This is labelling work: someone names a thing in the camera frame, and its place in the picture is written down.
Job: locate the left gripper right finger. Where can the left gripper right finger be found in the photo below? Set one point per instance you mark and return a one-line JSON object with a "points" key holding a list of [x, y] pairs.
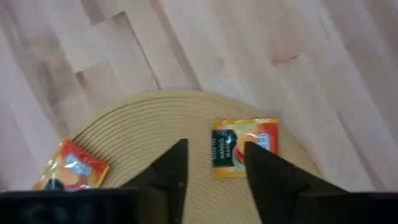
{"points": [[280, 193]]}

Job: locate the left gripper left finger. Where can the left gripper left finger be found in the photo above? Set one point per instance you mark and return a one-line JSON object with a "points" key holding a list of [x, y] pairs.
{"points": [[161, 193]]}

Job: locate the orange tea packet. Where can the orange tea packet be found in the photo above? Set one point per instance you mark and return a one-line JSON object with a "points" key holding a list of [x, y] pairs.
{"points": [[227, 149], [77, 165]]}

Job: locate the round woven placemat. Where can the round woven placemat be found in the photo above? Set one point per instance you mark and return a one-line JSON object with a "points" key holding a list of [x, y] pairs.
{"points": [[155, 124]]}

